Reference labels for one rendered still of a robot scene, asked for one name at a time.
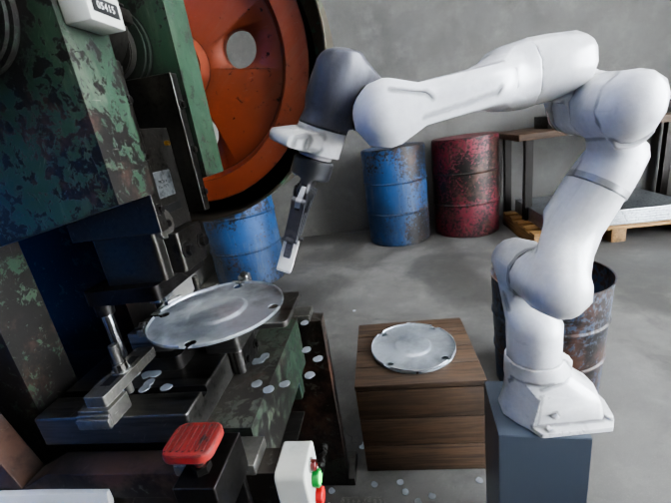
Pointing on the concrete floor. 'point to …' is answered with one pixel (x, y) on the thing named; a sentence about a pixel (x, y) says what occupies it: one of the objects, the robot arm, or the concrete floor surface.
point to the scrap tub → (589, 333)
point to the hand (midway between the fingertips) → (288, 254)
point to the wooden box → (421, 407)
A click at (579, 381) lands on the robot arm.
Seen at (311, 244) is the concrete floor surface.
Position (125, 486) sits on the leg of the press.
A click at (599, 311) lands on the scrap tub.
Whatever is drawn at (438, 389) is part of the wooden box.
